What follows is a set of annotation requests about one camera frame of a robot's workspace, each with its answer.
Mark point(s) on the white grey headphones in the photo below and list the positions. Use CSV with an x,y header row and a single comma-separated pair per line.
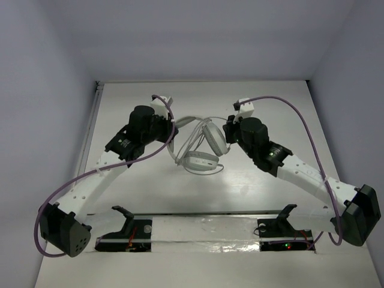
x,y
200,153

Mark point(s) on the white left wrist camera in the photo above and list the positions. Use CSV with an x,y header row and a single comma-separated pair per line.
x,y
161,105

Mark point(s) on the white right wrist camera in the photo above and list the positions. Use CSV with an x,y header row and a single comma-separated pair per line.
x,y
244,108

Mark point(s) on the aluminium rail left edge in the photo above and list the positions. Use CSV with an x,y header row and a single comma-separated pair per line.
x,y
84,151

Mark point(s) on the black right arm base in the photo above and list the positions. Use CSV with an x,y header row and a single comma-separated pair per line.
x,y
277,234

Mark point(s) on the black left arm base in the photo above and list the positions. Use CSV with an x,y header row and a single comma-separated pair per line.
x,y
134,235

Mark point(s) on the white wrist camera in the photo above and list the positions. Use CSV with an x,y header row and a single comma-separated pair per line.
x,y
161,105
244,108

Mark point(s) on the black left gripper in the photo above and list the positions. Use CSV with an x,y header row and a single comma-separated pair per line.
x,y
167,128

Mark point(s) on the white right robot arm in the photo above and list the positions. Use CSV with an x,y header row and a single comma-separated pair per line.
x,y
349,211

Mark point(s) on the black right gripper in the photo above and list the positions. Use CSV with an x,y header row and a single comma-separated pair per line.
x,y
230,127

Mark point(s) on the silver foil covered panel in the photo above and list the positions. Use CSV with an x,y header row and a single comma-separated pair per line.
x,y
204,234

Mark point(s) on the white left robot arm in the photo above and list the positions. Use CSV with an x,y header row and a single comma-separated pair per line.
x,y
60,227

